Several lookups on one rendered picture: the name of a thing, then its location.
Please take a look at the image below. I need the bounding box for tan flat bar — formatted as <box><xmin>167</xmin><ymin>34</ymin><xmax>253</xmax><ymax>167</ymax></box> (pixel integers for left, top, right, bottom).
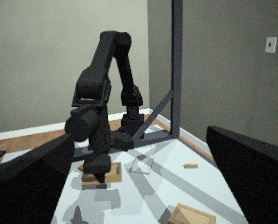
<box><xmin>185</xmin><ymin>163</ymin><xmax>198</xmax><ymax>168</ymax></box>

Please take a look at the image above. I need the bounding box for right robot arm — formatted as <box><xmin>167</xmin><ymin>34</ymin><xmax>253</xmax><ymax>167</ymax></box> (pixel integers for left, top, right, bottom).
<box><xmin>64</xmin><ymin>31</ymin><xmax>143</xmax><ymax>152</ymax></box>

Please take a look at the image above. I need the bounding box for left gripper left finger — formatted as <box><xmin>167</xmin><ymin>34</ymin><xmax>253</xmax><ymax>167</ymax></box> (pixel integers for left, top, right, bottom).
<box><xmin>0</xmin><ymin>133</ymin><xmax>75</xmax><ymax>224</ymax></box>

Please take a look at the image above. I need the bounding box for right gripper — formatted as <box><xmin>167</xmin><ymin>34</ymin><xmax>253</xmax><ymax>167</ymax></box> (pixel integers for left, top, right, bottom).
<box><xmin>83</xmin><ymin>124</ymin><xmax>111</xmax><ymax>184</ymax></box>

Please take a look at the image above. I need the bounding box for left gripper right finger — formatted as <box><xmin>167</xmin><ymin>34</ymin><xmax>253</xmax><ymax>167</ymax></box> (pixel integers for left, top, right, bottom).
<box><xmin>206</xmin><ymin>126</ymin><xmax>278</xmax><ymax>224</ymax></box>

